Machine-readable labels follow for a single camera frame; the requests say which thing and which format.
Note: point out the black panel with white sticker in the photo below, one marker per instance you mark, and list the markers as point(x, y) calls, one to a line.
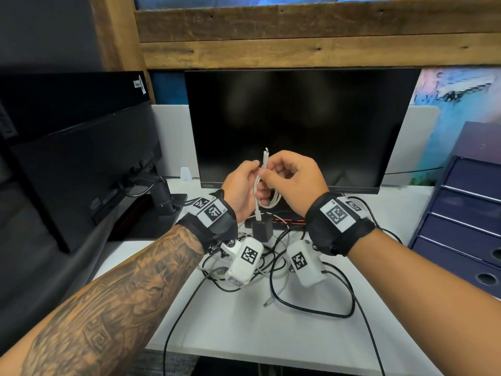
point(58, 101)

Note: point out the black charger plug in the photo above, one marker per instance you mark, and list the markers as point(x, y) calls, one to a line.
point(261, 231)

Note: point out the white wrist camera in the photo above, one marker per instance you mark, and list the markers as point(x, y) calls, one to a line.
point(307, 266)
point(244, 262)

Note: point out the person's left forearm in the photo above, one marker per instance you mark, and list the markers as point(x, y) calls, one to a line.
point(109, 309)

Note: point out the black computer monitor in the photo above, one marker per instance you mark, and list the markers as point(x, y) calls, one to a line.
point(301, 121)

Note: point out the person's right hand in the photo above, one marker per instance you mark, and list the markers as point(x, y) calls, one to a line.
point(301, 180)

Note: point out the navy blue drawer unit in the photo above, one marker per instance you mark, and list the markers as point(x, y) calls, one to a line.
point(462, 215)

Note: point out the white partition panel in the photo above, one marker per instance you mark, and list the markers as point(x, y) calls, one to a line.
point(172, 140)
point(415, 148)

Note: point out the person's right forearm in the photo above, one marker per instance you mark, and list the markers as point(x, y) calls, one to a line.
point(430, 309)

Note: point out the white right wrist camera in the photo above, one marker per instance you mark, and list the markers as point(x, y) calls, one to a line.
point(307, 266)

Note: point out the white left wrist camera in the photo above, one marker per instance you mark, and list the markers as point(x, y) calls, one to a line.
point(244, 262)

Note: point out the person's left hand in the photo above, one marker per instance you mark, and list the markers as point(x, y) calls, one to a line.
point(240, 187)

